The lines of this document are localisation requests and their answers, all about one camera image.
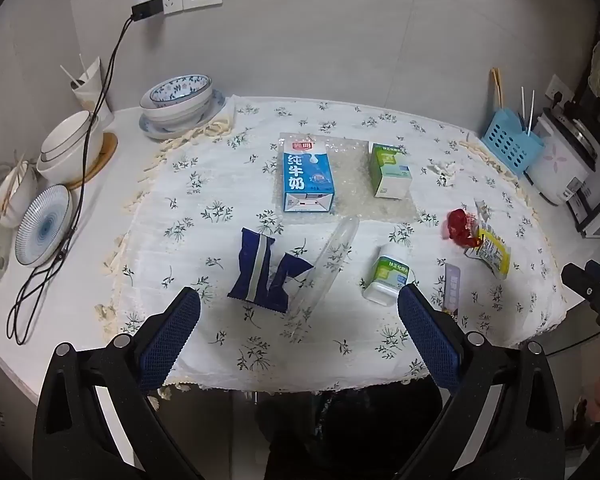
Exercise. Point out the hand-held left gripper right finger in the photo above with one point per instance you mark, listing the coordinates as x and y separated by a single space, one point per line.
427 340

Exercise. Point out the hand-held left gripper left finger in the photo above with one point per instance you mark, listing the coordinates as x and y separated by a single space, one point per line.
172 335

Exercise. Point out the purple snack wrapper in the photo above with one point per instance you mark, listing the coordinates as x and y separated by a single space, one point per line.
452 285

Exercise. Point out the white green-label pill bottle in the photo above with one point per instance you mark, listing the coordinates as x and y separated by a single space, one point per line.
387 277

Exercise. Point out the yellow sauce packet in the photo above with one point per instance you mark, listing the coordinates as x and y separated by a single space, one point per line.
492 255

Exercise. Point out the navy snack wrapper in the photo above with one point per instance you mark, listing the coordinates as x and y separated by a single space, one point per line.
252 265

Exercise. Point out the red wrapper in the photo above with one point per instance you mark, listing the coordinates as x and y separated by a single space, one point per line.
457 225

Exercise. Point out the white tissue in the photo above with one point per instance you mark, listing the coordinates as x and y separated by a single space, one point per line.
445 172

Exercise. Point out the green and white box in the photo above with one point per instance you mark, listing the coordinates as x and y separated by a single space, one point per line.
390 175

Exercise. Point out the clear bubble wrap sheet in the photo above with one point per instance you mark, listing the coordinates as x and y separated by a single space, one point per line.
352 185

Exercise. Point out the blue milk carton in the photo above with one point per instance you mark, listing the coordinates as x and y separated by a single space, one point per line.
305 175

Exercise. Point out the white toaster oven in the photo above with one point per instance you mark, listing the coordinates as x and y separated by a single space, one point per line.
597 200

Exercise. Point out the white rice cooker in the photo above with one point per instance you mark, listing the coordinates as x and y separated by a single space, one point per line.
555 165

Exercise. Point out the torn silver wrapper piece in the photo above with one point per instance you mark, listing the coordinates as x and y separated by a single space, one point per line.
481 210

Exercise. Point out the white floral tablecloth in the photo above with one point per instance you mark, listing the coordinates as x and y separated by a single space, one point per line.
205 185

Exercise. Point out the light blue utensil basket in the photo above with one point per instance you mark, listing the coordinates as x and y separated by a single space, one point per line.
510 142

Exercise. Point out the blue striped plate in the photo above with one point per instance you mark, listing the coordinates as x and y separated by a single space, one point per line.
42 227

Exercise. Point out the thin white stick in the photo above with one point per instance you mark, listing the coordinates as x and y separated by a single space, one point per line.
531 112
523 102

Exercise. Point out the round wooden trivet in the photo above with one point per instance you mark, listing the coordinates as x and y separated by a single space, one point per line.
107 152

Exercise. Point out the white bowl holding chopsticks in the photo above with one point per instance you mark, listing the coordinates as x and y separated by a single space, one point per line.
20 195

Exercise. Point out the wooden chopstick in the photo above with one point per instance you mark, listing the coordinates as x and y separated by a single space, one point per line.
500 87
495 90

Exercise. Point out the floral plate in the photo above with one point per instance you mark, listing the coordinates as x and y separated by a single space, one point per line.
215 105

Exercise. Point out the small floral bowl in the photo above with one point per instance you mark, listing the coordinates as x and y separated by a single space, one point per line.
180 91

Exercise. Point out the white paper cup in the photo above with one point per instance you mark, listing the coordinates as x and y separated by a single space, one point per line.
95 90

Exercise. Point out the black power adapter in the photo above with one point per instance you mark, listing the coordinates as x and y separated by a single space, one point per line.
146 10

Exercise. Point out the white wall outlet with plug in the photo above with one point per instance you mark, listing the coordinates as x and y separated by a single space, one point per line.
555 87

